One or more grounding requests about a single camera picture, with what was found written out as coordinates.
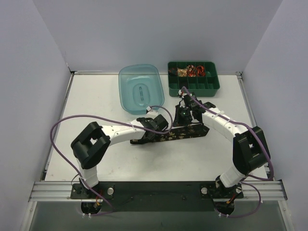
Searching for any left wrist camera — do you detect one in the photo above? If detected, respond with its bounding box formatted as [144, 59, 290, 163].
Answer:
[146, 106, 159, 119]

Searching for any beige patterned rolled tie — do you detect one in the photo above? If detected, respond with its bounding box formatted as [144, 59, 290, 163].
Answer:
[177, 68, 188, 77]

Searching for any red black patterned rolled tie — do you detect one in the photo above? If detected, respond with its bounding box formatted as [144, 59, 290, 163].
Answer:
[187, 64, 196, 77]

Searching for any green compartment organizer box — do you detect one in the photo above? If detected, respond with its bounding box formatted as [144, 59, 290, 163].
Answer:
[167, 61, 220, 97]

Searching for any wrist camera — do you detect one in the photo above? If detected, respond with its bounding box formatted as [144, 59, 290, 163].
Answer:
[146, 106, 159, 119]
[178, 90, 198, 108]

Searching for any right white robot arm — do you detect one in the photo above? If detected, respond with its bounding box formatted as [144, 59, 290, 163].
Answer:
[176, 91, 273, 189]

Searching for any dark rolled tie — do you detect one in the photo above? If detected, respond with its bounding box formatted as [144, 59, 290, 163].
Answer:
[168, 68, 178, 77]

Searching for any orange black rolled tie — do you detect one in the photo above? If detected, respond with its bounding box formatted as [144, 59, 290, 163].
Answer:
[196, 65, 206, 77]

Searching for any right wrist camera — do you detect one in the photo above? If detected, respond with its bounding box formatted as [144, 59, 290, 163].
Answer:
[178, 90, 198, 108]

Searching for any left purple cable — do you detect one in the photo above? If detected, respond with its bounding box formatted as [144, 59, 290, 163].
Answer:
[50, 105, 174, 217]

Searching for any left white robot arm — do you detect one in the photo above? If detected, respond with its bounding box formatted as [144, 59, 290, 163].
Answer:
[71, 115, 168, 189]

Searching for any teal plastic tub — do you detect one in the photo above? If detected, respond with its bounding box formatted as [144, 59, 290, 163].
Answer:
[118, 64, 165, 115]

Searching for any black gold patterned tie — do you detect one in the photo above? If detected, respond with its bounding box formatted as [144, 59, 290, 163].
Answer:
[130, 123, 210, 145]

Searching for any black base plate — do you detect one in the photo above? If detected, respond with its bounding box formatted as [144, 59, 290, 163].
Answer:
[70, 181, 244, 214]

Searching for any aluminium rail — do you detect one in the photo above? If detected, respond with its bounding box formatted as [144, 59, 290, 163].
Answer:
[28, 181, 288, 202]

